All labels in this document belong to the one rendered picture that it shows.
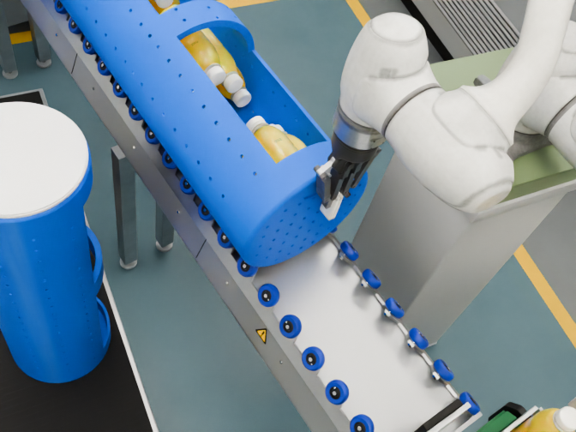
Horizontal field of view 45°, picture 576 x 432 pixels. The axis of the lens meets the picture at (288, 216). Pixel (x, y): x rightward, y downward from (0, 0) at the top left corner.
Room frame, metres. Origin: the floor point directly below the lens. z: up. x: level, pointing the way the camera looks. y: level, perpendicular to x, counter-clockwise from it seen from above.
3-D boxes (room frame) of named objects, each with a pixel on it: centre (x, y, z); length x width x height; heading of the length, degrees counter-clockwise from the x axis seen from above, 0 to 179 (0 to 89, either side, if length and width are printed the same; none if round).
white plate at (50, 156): (0.72, 0.54, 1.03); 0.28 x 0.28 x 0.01
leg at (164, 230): (1.20, 0.39, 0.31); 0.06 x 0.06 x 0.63; 49
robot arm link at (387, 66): (0.73, -0.08, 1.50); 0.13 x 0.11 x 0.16; 47
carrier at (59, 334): (0.72, 0.54, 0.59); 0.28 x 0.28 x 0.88
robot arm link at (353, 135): (0.74, -0.07, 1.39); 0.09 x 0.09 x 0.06
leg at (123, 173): (1.10, 0.48, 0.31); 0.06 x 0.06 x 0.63; 49
